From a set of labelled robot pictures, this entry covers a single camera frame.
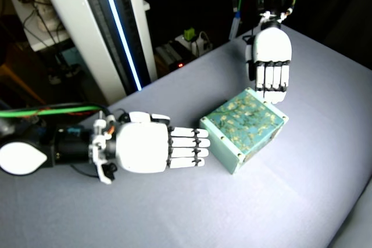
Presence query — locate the white column with blue light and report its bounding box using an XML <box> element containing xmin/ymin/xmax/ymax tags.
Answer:
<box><xmin>34</xmin><ymin>0</ymin><xmax>158</xmax><ymax>97</ymax></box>

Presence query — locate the white power strip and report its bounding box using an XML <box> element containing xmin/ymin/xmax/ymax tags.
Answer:
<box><xmin>174</xmin><ymin>31</ymin><xmax>214</xmax><ymax>57</ymax></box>

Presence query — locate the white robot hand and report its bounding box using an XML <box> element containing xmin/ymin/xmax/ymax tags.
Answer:
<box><xmin>245</xmin><ymin>26</ymin><xmax>292</xmax><ymax>106</ymax></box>
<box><xmin>114</xmin><ymin>110</ymin><xmax>211</xmax><ymax>175</ymax></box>

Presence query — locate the white shelf with cables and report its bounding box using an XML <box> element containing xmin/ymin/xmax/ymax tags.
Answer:
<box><xmin>5</xmin><ymin>0</ymin><xmax>71</xmax><ymax>52</ymax></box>

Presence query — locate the teal floral box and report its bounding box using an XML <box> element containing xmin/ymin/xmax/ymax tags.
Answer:
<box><xmin>199</xmin><ymin>87</ymin><xmax>289</xmax><ymax>162</ymax></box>

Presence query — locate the black device with red light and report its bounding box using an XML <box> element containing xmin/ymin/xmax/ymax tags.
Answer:
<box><xmin>155</xmin><ymin>42</ymin><xmax>187</xmax><ymax>72</ymax></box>

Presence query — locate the white and blue cable connector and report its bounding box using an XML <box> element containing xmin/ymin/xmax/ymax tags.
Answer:
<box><xmin>228</xmin><ymin>11</ymin><xmax>242</xmax><ymax>41</ymax></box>

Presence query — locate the grey table cloth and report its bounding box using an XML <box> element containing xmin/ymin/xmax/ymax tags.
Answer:
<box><xmin>0</xmin><ymin>24</ymin><xmax>372</xmax><ymax>248</ymax></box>

